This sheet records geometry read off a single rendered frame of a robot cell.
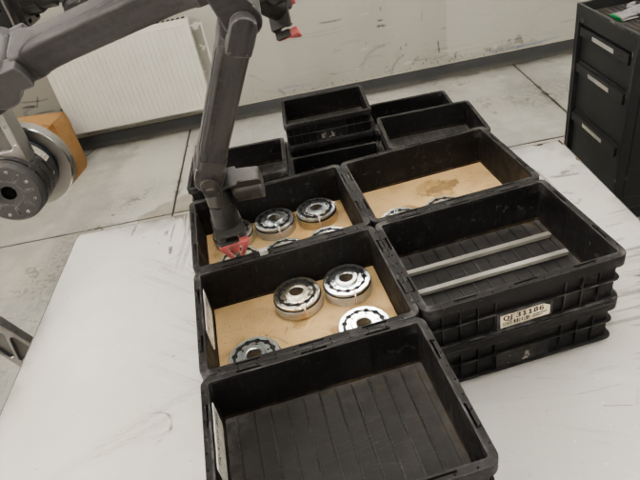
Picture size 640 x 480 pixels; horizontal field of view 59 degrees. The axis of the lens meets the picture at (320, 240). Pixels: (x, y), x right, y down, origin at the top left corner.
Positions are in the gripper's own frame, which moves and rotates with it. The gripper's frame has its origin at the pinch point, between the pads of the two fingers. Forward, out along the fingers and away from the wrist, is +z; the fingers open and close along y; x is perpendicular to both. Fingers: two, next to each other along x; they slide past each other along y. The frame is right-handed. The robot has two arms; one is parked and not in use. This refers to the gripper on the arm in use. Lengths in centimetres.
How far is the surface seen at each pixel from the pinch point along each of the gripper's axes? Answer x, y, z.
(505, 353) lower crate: -43, -42, 13
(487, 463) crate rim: -22, -70, -3
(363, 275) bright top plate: -23.8, -17.9, 2.6
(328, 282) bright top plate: -16.3, -16.1, 2.8
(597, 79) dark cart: -154, 67, 19
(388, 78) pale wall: -146, 264, 74
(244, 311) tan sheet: 2.5, -12.9, 5.8
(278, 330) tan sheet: -3.0, -21.8, 5.9
